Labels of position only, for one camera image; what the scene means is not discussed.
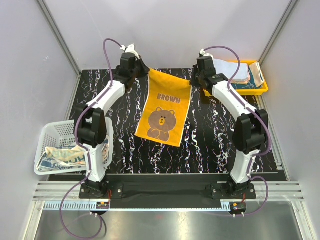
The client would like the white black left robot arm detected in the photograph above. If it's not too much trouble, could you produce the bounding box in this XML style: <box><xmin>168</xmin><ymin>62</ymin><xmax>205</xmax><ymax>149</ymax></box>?
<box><xmin>74</xmin><ymin>52</ymin><xmax>150</xmax><ymax>198</ymax></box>

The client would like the yellow plastic tray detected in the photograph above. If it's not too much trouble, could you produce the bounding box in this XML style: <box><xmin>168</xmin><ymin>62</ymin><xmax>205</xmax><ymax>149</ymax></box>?
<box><xmin>213</xmin><ymin>59</ymin><xmax>268</xmax><ymax>96</ymax></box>

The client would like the left orange connector box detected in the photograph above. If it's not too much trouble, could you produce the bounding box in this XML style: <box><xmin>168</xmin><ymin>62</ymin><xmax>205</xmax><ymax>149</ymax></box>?
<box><xmin>96</xmin><ymin>201</ymin><xmax>110</xmax><ymax>210</ymax></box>

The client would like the light blue white towel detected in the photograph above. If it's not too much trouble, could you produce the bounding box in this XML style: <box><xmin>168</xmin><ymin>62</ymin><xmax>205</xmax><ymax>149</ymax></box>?
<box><xmin>213</xmin><ymin>58</ymin><xmax>249</xmax><ymax>80</ymax></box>

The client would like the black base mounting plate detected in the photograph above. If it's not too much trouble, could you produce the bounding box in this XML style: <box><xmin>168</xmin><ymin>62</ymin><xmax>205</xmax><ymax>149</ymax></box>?
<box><xmin>79</xmin><ymin>173</ymin><xmax>257</xmax><ymax>200</ymax></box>

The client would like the aluminium frame rail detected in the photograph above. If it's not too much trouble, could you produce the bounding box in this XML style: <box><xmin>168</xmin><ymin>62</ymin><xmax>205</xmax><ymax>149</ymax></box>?
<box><xmin>32</xmin><ymin>181</ymin><xmax>304</xmax><ymax>202</ymax></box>

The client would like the pink white rabbit towel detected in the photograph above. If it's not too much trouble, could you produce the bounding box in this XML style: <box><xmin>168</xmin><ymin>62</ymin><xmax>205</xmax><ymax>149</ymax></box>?
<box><xmin>231</xmin><ymin>76</ymin><xmax>251</xmax><ymax>85</ymax></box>

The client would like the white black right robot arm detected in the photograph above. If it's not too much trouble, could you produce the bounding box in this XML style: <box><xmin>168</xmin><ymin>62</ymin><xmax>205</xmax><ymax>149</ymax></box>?
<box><xmin>190</xmin><ymin>53</ymin><xmax>268</xmax><ymax>199</ymax></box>

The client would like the blue white patterned towel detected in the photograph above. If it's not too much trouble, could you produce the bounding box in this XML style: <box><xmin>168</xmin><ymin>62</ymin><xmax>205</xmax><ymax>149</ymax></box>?
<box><xmin>36</xmin><ymin>136</ymin><xmax>111</xmax><ymax>173</ymax></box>

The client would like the right orange connector box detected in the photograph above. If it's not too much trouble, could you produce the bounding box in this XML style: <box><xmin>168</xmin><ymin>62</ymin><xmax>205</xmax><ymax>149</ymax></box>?
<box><xmin>230</xmin><ymin>202</ymin><xmax>247</xmax><ymax>214</ymax></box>

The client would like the white plastic laundry basket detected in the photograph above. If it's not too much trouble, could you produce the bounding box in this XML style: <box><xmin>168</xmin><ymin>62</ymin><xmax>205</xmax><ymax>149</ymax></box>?
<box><xmin>34</xmin><ymin>117</ymin><xmax>114</xmax><ymax>182</ymax></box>

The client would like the orange connector box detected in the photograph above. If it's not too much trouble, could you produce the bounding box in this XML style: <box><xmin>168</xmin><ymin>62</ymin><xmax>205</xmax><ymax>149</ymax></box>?
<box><xmin>230</xmin><ymin>202</ymin><xmax>247</xmax><ymax>214</ymax></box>
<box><xmin>96</xmin><ymin>201</ymin><xmax>110</xmax><ymax>210</ymax></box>

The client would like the yellow brown bear towel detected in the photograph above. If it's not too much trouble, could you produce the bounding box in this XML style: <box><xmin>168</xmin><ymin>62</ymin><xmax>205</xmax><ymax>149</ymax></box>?
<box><xmin>135</xmin><ymin>69</ymin><xmax>192</xmax><ymax>147</ymax></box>

